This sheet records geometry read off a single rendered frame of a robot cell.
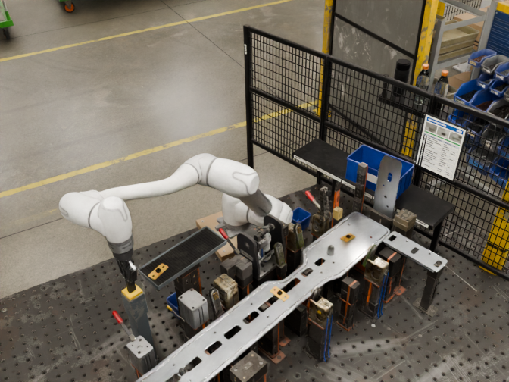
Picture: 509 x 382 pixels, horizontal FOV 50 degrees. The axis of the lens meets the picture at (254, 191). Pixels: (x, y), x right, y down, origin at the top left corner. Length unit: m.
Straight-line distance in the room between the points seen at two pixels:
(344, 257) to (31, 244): 2.58
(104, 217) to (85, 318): 0.96
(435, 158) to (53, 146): 3.67
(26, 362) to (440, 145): 2.15
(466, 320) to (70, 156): 3.68
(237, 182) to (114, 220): 0.58
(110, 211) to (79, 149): 3.41
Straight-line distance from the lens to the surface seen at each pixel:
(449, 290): 2.88
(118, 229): 1.91
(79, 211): 1.98
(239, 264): 2.34
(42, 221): 4.52
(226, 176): 2.23
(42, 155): 5.30
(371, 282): 2.51
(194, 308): 2.15
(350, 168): 2.85
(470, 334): 2.74
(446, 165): 2.78
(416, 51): 4.23
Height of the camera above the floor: 2.76
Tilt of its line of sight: 38 degrees down
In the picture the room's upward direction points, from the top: 1 degrees counter-clockwise
